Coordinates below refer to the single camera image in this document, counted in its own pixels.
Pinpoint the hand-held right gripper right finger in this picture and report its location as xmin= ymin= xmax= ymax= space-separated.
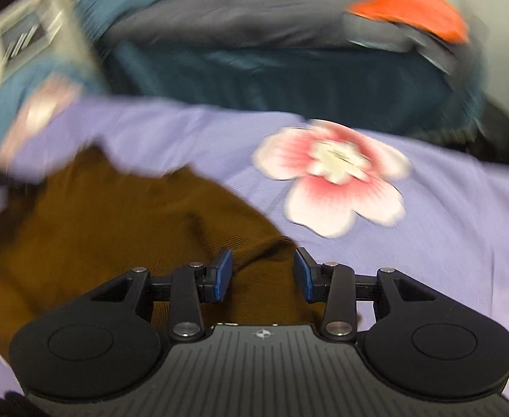
xmin=293 ymin=247 xmax=438 ymax=342

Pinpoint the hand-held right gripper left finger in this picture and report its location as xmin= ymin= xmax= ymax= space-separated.
xmin=81 ymin=248 xmax=233 ymax=342

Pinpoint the brown knitted garment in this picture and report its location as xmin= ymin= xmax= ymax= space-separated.
xmin=0 ymin=145 xmax=363 ymax=359

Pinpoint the purple floral bedsheet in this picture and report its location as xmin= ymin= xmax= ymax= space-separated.
xmin=0 ymin=82 xmax=509 ymax=404

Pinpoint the white device with knobs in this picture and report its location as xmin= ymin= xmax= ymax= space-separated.
xmin=0 ymin=0 xmax=103 ymax=100

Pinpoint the teal quilt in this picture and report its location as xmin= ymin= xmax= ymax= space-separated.
xmin=0 ymin=0 xmax=485 ymax=166

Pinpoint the dark grey pillow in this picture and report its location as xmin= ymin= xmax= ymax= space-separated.
xmin=102 ymin=0 xmax=459 ymax=74

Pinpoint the orange cloth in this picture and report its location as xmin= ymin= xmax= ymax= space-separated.
xmin=345 ymin=0 xmax=470 ymax=45

